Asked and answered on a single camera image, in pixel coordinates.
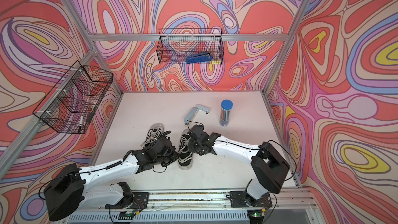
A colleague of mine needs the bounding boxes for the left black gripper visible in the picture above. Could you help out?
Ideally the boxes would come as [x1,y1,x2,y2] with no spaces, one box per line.
[154,146,182,168]

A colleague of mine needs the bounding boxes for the black canvas sneaker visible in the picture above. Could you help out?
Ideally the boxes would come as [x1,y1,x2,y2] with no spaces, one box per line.
[178,129,193,170]
[141,123,164,148]

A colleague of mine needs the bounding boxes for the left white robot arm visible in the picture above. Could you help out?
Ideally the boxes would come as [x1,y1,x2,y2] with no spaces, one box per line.
[43,136,179,222]

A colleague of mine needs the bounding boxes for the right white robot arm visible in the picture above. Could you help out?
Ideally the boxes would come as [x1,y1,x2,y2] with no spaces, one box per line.
[188,125,290,200]

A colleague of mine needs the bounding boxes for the grey blue stapler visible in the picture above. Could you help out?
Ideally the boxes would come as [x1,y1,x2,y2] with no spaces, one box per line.
[183,104,210,125]

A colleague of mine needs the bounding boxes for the pencil tube with blue lid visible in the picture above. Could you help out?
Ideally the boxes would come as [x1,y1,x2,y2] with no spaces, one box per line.
[219,100,233,126]

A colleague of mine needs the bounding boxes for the blue stapler in basket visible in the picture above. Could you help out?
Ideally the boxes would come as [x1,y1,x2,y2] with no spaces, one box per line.
[186,52,213,64]

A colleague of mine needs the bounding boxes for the white marker in basket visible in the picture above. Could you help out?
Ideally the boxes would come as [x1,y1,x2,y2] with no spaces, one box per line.
[78,115,84,133]

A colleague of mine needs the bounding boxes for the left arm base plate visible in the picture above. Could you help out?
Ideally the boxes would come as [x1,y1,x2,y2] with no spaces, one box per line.
[105,192,149,211]

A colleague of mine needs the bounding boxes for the aluminium rail with vents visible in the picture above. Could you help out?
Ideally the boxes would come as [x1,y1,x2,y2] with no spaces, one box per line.
[60,188,324,224]

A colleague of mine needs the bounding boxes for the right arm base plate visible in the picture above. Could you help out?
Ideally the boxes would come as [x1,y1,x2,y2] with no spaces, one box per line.
[226,191,273,209]

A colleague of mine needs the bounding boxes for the black wire basket back wall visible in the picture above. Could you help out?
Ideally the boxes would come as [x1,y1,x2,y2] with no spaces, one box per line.
[157,28,224,65]

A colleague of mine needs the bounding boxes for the black wire basket wall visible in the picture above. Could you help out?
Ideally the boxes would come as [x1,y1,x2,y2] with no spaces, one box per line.
[32,61,114,134]
[157,28,224,65]

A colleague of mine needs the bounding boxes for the black wire basket left wall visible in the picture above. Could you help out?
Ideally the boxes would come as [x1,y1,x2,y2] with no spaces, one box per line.
[32,61,114,134]

